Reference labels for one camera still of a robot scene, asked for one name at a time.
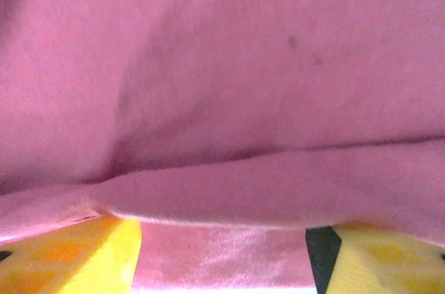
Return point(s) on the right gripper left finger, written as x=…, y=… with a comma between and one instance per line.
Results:
x=69, y=262

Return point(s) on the pink t-shirt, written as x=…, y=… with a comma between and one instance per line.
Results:
x=222, y=82

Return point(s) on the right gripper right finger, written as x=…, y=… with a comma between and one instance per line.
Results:
x=382, y=266

